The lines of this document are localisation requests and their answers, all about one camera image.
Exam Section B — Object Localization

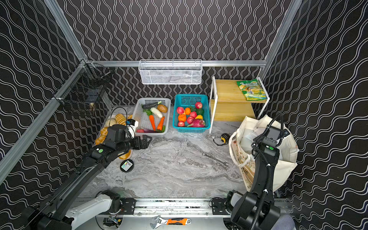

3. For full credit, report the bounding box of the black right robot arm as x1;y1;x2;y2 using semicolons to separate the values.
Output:
231;113;288;230

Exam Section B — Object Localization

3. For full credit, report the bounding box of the round black label disc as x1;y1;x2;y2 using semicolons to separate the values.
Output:
120;159;134;173

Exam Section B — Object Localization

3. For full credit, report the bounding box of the white wire wall basket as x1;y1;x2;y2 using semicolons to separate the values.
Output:
138;59;203;85

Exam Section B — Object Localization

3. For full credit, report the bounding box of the green yellow snack bag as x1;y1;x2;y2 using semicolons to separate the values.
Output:
236;79;267;101

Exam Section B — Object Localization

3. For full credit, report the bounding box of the white plastic vegetable basket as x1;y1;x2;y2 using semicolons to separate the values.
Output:
132;97;171;136

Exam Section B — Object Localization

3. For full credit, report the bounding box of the dark green cucumber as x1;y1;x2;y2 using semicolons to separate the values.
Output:
142;101;162;110

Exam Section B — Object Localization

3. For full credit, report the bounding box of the adjustable wrench orange handle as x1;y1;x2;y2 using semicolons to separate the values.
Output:
150;216;192;229

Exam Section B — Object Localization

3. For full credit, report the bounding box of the white radish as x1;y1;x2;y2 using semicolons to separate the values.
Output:
150;107;163;118

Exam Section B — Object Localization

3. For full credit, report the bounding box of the orange carrot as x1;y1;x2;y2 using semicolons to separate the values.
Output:
149;115;156;130
157;117;165;132

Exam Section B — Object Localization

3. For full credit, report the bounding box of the black wire wall basket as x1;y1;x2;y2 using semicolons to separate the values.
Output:
58;63;111;117

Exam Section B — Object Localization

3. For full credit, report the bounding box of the yellow black tape measure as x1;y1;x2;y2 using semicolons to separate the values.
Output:
213;133;231;146

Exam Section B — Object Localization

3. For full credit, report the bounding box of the small tangerine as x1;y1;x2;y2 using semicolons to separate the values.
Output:
185;107;191;115

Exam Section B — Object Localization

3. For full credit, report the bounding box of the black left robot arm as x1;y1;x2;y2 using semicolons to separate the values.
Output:
20;124;152;230

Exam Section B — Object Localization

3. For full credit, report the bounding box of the bread tray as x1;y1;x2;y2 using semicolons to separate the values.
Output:
91;113;134;161

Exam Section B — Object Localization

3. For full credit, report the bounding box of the white plastic grocery bag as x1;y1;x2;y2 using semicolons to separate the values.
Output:
240;127;265;154

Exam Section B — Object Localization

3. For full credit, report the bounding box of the orange fruit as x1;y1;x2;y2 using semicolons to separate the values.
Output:
178;114;187;123

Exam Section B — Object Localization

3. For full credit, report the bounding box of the white two-tier shelf rack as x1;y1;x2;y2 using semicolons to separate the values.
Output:
209;77;270;133

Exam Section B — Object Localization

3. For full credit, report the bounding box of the brown potato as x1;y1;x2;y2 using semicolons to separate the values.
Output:
157;104;168;113

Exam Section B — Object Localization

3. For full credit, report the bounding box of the pink dragon fruit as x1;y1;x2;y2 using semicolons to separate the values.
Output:
188;119;206;128

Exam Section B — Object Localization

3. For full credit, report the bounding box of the light purple long eggplant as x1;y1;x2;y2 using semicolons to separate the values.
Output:
136;128;157;133

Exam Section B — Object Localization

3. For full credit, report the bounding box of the green avocado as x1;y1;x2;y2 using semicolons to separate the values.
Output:
196;108;204;116

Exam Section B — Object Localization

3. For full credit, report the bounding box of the cream canvas tote bag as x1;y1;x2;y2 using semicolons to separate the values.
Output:
228;116;299;192

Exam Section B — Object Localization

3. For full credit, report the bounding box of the red apple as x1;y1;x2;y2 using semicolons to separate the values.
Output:
176;107;186;115

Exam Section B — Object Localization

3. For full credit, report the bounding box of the teal plastic fruit basket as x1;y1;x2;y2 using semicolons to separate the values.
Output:
172;94;211;133

